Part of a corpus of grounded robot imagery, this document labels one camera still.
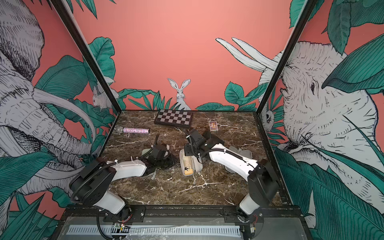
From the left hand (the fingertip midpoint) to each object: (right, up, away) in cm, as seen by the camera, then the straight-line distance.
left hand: (181, 158), depth 89 cm
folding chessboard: (-3, +25, +24) cm, 35 cm away
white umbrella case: (+10, -4, -1) cm, 11 cm away
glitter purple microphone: (-45, +17, +15) cm, 50 cm away
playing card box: (+22, +19, +21) cm, 36 cm away
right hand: (+3, +8, -5) cm, 10 cm away
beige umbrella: (+4, -6, -3) cm, 8 cm away
